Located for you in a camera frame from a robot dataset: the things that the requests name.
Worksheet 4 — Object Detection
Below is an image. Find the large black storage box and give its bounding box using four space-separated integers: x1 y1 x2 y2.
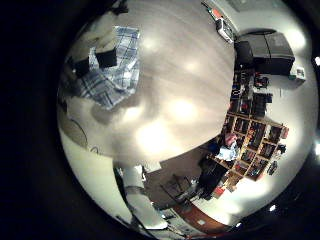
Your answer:
234 30 296 77

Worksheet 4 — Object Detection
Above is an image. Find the small white green box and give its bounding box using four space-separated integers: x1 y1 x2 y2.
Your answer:
288 65 307 82

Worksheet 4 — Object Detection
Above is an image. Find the brown wooden desk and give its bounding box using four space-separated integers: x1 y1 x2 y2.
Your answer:
171 202 233 235

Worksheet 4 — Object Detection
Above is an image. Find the person in light blue shirt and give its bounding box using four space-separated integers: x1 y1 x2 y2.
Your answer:
214 132 241 162

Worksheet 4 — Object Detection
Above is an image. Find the wooden cubby shelf with items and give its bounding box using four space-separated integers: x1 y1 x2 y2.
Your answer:
207 69 291 195

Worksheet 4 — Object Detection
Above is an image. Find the blue white plaid cloth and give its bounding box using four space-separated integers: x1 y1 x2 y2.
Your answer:
75 25 141 112

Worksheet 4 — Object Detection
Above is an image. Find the red and white device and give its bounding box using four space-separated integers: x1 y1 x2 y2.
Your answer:
207 5 236 45

